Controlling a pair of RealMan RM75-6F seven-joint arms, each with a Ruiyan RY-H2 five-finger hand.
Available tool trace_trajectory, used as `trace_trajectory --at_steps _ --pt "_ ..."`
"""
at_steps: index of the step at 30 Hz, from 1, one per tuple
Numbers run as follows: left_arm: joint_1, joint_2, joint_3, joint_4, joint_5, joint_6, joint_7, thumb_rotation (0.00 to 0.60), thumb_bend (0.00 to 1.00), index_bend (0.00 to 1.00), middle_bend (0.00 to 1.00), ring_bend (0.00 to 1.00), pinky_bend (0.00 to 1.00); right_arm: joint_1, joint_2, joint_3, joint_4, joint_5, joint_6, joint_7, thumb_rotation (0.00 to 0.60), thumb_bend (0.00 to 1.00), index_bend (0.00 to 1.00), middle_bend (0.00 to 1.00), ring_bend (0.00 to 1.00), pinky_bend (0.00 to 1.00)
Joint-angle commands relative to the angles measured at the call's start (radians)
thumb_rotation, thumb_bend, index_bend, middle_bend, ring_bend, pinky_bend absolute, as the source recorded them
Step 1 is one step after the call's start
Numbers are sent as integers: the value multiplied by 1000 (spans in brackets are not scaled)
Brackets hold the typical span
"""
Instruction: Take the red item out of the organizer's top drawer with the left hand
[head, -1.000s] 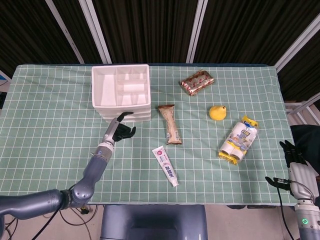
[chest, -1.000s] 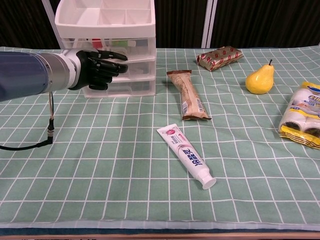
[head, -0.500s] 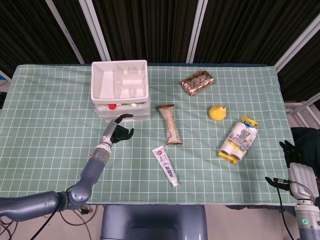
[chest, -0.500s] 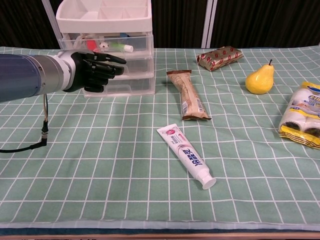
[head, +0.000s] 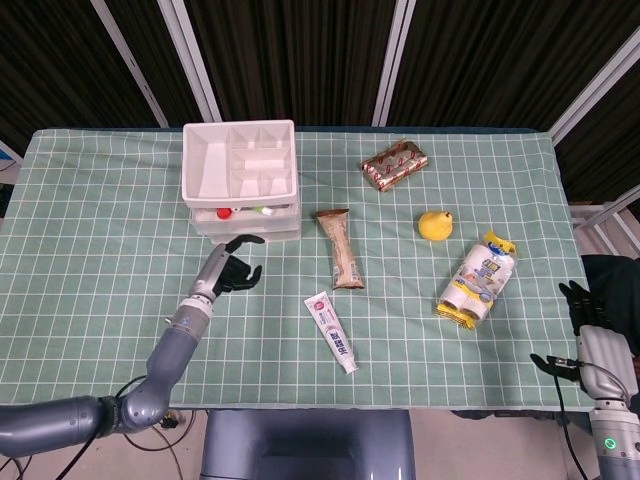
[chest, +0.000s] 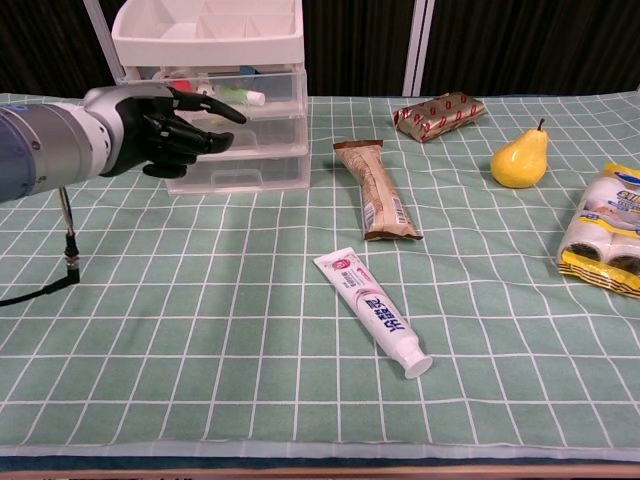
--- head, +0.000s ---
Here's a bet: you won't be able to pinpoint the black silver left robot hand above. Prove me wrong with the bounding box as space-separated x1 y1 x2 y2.
191 233 266 304

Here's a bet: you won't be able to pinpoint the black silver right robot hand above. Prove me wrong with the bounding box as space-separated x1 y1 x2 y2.
529 279 634 399

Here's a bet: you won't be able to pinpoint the clear plastic drawer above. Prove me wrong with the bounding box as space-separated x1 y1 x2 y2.
191 202 303 236

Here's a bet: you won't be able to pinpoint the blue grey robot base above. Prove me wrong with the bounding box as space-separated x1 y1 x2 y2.
199 409 416 480

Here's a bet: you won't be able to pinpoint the white plastic drawer cabinet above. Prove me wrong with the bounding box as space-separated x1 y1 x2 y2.
181 118 303 245

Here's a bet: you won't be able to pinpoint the person in dark clothing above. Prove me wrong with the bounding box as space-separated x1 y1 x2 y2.
582 253 640 354

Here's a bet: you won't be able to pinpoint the green checkered tablecloth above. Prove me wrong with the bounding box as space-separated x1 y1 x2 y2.
0 128 591 414

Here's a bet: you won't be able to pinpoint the brown snack bar wrapper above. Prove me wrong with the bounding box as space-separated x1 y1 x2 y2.
315 208 366 291

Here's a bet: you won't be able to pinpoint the white pink toothpaste tube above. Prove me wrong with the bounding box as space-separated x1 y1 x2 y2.
303 292 361 376

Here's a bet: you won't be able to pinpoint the yellow pack of white rolls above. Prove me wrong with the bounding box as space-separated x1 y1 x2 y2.
433 230 519 331

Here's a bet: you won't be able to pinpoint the gold red snack package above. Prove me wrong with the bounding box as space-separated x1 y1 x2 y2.
360 140 430 192

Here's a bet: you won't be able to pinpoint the yellow lemon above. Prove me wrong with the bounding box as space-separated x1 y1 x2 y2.
418 210 455 243

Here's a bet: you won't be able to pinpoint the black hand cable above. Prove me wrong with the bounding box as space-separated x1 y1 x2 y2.
547 355 591 480

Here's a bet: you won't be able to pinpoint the aluminium frame rack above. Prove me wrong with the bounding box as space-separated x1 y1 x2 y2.
567 184 640 259

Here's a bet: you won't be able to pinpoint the black floor cables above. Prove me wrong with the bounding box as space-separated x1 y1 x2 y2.
0 407 196 480

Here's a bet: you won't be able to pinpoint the white frame post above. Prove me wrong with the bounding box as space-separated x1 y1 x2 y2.
91 0 169 126
157 0 221 121
372 0 416 127
549 39 640 146

